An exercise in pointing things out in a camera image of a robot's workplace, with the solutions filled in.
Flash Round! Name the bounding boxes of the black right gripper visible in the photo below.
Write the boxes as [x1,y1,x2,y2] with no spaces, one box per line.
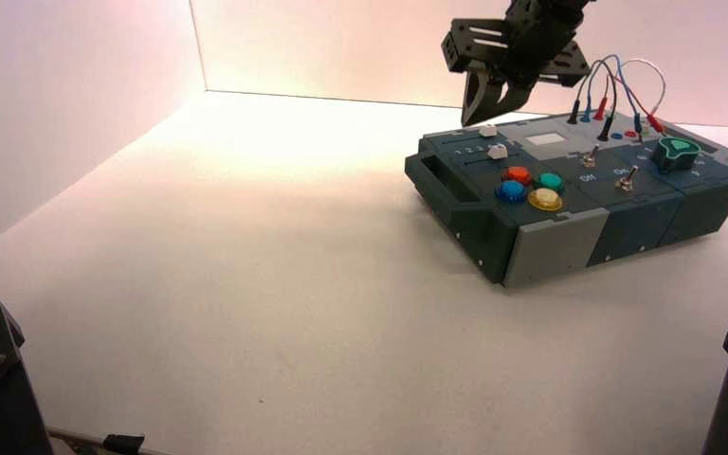
[440,0,592,128]

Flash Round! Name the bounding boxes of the white rectangular display window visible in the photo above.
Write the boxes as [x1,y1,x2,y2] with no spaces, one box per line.
[522,132,568,148]

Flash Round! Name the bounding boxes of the orange round push button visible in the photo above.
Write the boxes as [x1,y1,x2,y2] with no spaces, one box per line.
[500,165,534,188]

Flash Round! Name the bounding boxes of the blue round push button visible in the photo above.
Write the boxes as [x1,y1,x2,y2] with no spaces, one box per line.
[494,180,529,205]

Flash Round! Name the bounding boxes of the green round push button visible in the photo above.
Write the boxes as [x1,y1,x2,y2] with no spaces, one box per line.
[533,172,566,194]

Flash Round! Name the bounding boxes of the yellow round push button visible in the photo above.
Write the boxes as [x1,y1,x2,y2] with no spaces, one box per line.
[525,187,564,213]

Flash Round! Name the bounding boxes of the dark teal grey control box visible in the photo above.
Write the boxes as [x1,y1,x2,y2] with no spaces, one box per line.
[403,111,728,289]

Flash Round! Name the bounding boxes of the green rotary knob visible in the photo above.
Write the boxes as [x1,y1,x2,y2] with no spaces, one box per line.
[649,136,702,174]

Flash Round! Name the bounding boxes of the black clip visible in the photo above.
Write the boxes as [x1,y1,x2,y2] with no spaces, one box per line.
[100,434,147,455]

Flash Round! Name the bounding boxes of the grey rod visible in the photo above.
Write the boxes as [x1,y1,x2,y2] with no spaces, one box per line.
[46,428,171,455]

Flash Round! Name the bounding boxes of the black banana plug cable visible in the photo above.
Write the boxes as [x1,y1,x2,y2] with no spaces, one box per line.
[566,59,618,143]

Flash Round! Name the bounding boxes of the red banana plug cable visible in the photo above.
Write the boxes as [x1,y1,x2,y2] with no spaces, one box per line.
[592,63,666,135]

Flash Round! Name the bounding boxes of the white jumper cable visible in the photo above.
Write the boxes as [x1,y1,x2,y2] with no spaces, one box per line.
[614,58,667,137]

